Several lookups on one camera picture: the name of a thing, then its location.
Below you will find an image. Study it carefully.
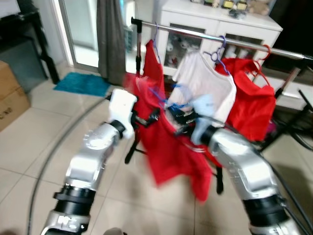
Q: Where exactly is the blue wire hanger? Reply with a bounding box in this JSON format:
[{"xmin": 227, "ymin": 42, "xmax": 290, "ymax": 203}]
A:
[{"xmin": 147, "ymin": 84, "xmax": 192, "ymax": 112}]

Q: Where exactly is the red t-shirt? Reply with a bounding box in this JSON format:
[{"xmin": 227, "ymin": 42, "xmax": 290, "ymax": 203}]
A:
[
  {"xmin": 125, "ymin": 40, "xmax": 222, "ymax": 202},
  {"xmin": 223, "ymin": 57, "xmax": 277, "ymax": 142}
]

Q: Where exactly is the white t-shirt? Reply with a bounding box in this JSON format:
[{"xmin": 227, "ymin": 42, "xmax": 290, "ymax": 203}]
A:
[{"xmin": 171, "ymin": 50, "xmax": 238, "ymax": 125}]

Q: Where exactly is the teal floor mat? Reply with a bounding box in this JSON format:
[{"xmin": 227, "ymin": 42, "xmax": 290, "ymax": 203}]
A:
[{"xmin": 53, "ymin": 72, "xmax": 111, "ymax": 97}]

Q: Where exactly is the pink plastic item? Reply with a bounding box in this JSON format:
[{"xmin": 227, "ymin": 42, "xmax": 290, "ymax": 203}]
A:
[{"xmin": 267, "ymin": 122, "xmax": 277, "ymax": 141}]

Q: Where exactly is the grey curtain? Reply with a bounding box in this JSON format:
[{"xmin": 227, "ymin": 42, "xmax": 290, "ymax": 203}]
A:
[{"xmin": 96, "ymin": 0, "xmax": 127, "ymax": 87}]

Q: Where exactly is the metal clothes rack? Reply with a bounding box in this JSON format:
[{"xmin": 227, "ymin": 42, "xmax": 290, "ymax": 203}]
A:
[{"xmin": 125, "ymin": 16, "xmax": 313, "ymax": 165}]

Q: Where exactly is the white glass-door cabinet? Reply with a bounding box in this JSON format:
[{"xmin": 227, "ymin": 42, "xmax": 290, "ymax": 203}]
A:
[{"xmin": 156, "ymin": 0, "xmax": 283, "ymax": 78}]

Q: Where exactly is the white sliding glass door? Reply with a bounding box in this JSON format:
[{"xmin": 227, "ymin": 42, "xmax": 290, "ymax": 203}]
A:
[{"xmin": 51, "ymin": 0, "xmax": 101, "ymax": 69}]

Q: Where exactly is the brown cardboard box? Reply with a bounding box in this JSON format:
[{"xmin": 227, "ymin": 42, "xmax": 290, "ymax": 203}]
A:
[{"xmin": 0, "ymin": 60, "xmax": 31, "ymax": 132}]

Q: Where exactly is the beige plush toy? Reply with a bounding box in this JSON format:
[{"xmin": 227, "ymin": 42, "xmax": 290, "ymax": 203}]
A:
[{"xmin": 248, "ymin": 0, "xmax": 270, "ymax": 15}]

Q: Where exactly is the black side table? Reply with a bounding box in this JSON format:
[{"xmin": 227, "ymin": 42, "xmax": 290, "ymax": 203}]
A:
[{"xmin": 0, "ymin": 9, "xmax": 60, "ymax": 94}]

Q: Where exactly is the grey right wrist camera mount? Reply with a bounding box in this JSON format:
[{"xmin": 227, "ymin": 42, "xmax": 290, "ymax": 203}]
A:
[{"xmin": 190, "ymin": 93, "xmax": 217, "ymax": 145}]

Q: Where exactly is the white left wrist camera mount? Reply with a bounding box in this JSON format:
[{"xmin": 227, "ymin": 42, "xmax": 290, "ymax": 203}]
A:
[{"xmin": 109, "ymin": 89, "xmax": 138, "ymax": 140}]

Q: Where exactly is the purple wire hanger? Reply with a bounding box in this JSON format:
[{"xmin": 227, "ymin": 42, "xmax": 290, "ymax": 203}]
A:
[
  {"xmin": 149, "ymin": 22, "xmax": 162, "ymax": 52},
  {"xmin": 203, "ymin": 35, "xmax": 230, "ymax": 75}
]

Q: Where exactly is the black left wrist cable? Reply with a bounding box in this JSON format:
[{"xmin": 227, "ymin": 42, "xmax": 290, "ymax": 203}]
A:
[{"xmin": 27, "ymin": 95, "xmax": 113, "ymax": 235}]

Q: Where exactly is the red wire hanger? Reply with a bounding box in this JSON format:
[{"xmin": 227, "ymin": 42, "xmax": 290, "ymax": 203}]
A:
[{"xmin": 243, "ymin": 44, "xmax": 272, "ymax": 84}]

